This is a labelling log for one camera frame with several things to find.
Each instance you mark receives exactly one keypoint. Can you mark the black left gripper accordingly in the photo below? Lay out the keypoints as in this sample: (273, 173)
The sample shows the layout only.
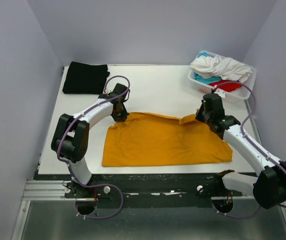
(123, 116)

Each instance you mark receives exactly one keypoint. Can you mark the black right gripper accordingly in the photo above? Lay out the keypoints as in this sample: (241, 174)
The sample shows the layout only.
(198, 115)

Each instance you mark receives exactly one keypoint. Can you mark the yellow t shirt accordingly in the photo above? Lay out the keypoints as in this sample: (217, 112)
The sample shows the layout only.
(150, 140)

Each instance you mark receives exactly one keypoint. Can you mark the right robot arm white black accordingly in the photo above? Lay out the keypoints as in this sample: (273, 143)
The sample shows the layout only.
(268, 187)

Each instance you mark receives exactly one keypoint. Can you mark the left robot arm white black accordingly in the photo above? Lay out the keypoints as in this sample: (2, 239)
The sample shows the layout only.
(71, 136)

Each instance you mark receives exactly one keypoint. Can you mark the red t shirt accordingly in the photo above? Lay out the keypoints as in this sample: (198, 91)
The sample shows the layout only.
(227, 85)

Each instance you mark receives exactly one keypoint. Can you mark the light blue t shirt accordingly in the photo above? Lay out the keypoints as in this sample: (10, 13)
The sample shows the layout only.
(207, 81)

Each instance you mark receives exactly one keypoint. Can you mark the white plastic laundry basket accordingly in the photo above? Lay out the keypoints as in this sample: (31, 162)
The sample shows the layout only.
(238, 94)

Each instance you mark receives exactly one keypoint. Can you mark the white crumpled t shirt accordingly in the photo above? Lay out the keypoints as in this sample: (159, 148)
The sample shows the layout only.
(226, 68)

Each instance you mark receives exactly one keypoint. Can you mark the folded black t shirt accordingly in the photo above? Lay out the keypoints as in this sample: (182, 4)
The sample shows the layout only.
(85, 79)

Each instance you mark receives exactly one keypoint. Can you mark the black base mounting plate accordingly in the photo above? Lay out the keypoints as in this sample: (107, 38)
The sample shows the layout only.
(163, 190)

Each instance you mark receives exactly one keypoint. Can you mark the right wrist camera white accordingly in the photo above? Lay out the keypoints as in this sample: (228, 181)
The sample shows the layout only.
(220, 92)

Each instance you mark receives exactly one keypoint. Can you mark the aluminium frame rail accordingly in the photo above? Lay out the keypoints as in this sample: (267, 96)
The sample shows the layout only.
(41, 190)

